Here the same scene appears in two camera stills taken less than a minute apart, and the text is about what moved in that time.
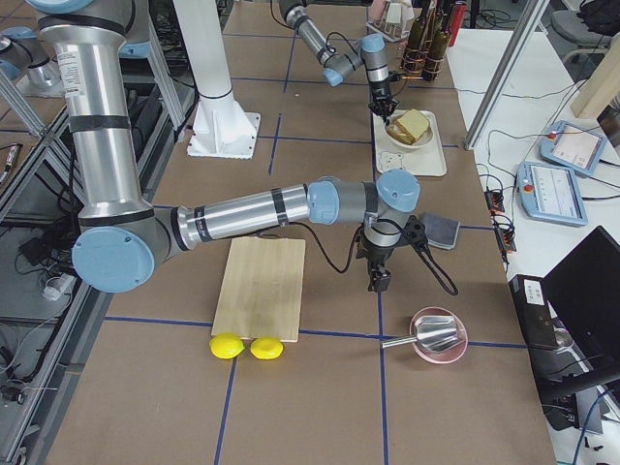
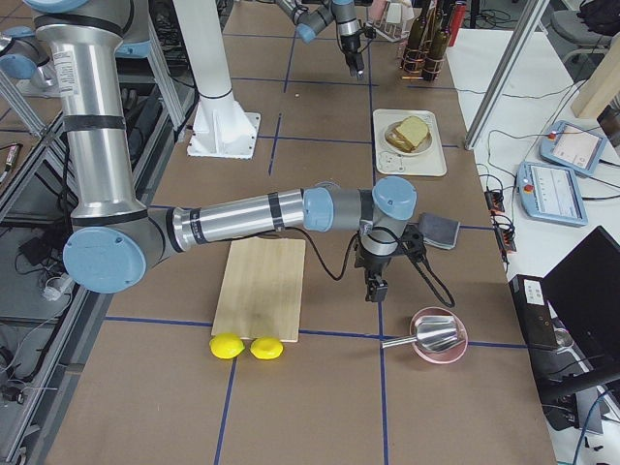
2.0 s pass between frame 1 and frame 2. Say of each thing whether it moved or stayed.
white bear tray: stayed
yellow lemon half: stayed
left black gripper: moved
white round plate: moved
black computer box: stayed
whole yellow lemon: stayed
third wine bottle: stayed
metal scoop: stayed
